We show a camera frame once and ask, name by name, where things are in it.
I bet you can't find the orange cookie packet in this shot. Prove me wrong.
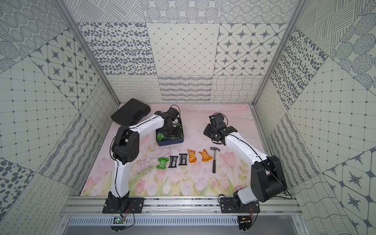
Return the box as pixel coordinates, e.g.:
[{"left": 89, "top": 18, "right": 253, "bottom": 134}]
[
  {"left": 188, "top": 149, "right": 197, "bottom": 163},
  {"left": 199, "top": 149, "right": 213, "bottom": 162}
]

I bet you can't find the black cookie packet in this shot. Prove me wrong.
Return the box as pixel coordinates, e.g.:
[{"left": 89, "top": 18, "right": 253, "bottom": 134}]
[
  {"left": 179, "top": 153, "right": 188, "bottom": 165},
  {"left": 168, "top": 156, "right": 178, "bottom": 168}
]

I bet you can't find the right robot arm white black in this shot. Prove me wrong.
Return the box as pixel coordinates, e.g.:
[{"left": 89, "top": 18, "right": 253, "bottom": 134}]
[{"left": 203, "top": 124, "right": 287, "bottom": 206}]

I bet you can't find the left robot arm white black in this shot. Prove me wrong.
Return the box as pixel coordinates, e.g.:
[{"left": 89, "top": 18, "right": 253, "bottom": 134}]
[{"left": 108, "top": 107, "right": 181, "bottom": 211}]

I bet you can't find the dark blue storage box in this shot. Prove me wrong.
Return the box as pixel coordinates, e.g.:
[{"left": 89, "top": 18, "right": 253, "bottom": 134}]
[{"left": 155, "top": 119, "right": 184, "bottom": 146}]

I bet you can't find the white vent grille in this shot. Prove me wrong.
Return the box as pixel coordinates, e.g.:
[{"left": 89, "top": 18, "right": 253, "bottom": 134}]
[{"left": 69, "top": 215, "right": 238, "bottom": 226}]

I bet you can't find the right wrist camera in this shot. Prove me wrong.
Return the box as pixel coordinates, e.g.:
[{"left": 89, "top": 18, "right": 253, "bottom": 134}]
[{"left": 209, "top": 113, "right": 227, "bottom": 128}]

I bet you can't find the claw hammer black handle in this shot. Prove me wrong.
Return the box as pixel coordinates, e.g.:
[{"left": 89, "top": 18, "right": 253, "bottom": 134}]
[{"left": 210, "top": 147, "right": 220, "bottom": 174}]

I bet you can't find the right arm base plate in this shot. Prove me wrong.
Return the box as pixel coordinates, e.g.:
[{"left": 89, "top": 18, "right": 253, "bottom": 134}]
[{"left": 217, "top": 196, "right": 260, "bottom": 214}]

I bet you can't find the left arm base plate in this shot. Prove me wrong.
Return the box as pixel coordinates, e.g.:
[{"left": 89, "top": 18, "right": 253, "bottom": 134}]
[{"left": 102, "top": 192, "right": 145, "bottom": 214}]

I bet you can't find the aluminium mounting rail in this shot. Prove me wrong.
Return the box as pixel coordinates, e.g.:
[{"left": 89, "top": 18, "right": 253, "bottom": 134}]
[{"left": 60, "top": 196, "right": 303, "bottom": 216}]

